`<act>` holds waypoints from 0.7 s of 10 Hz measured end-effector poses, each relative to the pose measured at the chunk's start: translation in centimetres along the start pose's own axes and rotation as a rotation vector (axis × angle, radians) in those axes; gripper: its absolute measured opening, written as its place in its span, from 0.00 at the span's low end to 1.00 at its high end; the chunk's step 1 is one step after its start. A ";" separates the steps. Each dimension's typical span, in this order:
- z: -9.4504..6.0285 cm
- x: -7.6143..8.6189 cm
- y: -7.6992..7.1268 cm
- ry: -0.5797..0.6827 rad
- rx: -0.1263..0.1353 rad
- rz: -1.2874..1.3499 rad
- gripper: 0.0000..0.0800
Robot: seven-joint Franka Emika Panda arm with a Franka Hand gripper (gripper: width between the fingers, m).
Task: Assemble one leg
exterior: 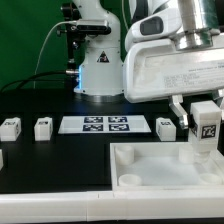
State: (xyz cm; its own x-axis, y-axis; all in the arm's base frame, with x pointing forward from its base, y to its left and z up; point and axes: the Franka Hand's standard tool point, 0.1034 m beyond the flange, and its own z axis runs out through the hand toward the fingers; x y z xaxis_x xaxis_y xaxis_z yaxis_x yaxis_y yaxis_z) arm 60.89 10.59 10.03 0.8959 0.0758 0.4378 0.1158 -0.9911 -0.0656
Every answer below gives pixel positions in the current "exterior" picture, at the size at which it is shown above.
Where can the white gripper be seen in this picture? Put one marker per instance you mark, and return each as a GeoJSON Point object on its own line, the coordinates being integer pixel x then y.
{"type": "Point", "coordinates": [174, 50]}

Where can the white square tabletop part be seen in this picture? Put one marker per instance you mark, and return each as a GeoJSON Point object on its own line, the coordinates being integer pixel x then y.
{"type": "Point", "coordinates": [160, 166]}

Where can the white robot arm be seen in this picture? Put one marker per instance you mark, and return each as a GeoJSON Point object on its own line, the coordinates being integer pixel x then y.
{"type": "Point", "coordinates": [101, 72]}

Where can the white sheet with markers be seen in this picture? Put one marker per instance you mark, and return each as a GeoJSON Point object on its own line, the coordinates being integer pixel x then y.
{"type": "Point", "coordinates": [104, 124]}

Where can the white block left edge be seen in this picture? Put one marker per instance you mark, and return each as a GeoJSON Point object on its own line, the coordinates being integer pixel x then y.
{"type": "Point", "coordinates": [1, 160]}

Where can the white front rail fixture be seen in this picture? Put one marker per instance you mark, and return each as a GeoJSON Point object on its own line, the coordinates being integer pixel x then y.
{"type": "Point", "coordinates": [108, 205]}

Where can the black camera on stand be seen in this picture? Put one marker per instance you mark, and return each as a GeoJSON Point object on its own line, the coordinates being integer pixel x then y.
{"type": "Point", "coordinates": [76, 30]}

